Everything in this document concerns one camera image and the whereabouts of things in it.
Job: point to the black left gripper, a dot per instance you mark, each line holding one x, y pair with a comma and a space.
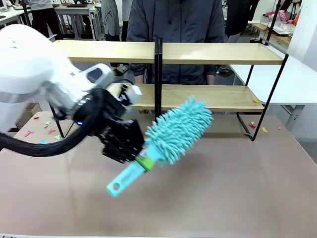
119, 138

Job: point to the teal microfibre duster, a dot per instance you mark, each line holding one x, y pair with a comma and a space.
173, 134

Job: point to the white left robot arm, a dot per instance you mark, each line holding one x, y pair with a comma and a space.
32, 64

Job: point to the person's right hand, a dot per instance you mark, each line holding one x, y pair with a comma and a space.
139, 79

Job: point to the person's left hand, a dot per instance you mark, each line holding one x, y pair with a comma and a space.
210, 79

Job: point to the green paper scrap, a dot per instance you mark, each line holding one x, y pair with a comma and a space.
57, 137
47, 123

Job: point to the red paper scrap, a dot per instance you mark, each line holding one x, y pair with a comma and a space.
51, 131
252, 126

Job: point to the teal paper scrap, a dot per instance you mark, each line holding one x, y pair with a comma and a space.
247, 134
42, 142

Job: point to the left wood and black shelf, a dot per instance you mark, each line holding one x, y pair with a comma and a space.
109, 50

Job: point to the wood and black shelf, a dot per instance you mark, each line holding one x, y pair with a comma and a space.
218, 54
109, 50

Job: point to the magenta paper scrap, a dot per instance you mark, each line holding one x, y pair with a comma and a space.
29, 133

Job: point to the cardboard box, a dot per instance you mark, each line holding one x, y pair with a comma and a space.
32, 109

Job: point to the right wood and black shelf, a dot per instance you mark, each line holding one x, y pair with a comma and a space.
218, 54

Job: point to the person in dark jacket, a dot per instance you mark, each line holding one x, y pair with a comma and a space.
178, 19

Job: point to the bystander in grey trousers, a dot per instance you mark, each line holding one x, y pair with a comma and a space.
111, 19

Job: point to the grey metal workbench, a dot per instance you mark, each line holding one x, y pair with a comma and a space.
74, 12

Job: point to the bystander in black coat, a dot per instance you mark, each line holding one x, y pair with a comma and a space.
236, 17

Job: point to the large white table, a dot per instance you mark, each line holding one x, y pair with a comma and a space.
294, 81

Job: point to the bystander in black trousers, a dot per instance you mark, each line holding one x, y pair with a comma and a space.
45, 17

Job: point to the wooden workbench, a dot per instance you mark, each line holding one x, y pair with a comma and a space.
275, 34

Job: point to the black stand pole with base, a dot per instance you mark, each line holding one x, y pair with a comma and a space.
271, 24

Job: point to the thin black stand pole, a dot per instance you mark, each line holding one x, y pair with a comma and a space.
26, 12

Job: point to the pink printed bag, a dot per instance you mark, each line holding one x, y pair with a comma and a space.
282, 15

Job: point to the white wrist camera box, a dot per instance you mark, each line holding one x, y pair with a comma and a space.
133, 93

